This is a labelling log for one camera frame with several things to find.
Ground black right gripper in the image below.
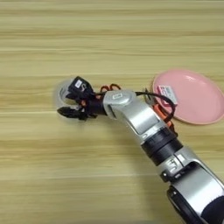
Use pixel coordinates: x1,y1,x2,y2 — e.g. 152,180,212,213
56,90,108,122

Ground clear tape roll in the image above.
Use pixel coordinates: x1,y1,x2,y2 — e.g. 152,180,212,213
53,78,95,123

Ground orange black pliers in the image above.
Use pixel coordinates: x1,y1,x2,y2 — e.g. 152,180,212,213
144,87,178,136

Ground pink oval plate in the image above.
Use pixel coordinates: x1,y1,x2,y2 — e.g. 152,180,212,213
151,68,224,126

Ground pink white eraser box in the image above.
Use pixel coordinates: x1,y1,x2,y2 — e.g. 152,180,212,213
157,84,179,106

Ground red handled scissors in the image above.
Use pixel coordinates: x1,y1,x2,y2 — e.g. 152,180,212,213
99,83,122,95

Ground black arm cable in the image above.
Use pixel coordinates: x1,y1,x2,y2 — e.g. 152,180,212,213
94,90,177,121

